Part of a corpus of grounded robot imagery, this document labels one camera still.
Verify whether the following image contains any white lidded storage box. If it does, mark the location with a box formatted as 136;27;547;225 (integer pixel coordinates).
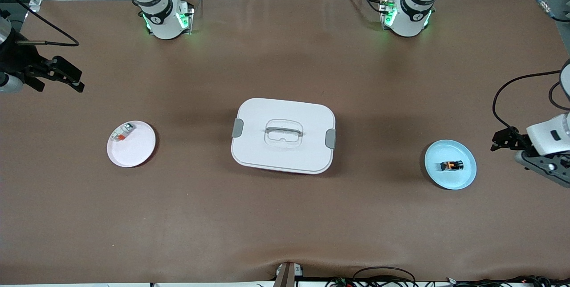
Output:
231;97;337;175

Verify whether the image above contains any light blue round plate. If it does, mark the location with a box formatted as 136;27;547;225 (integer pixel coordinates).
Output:
424;139;477;190

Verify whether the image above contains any small white orange connector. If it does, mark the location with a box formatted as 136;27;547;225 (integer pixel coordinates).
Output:
110;122;136;142

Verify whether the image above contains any pink round plate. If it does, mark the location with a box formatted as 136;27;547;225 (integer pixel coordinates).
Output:
106;120;157;168

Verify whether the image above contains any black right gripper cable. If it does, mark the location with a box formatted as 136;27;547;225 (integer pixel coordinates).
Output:
0;0;80;47

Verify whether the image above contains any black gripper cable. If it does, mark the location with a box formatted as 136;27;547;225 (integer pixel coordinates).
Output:
0;0;80;47
492;0;570;141

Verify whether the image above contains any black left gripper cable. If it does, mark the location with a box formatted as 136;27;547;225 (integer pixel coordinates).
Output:
492;0;570;141

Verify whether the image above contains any tangled cable bundle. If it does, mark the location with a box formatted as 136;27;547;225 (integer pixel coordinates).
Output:
419;275;570;287

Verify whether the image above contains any black looped cable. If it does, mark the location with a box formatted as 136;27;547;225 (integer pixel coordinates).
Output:
353;267;417;287

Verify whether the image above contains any brown metal camera post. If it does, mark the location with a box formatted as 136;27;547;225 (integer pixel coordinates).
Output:
273;262;304;287

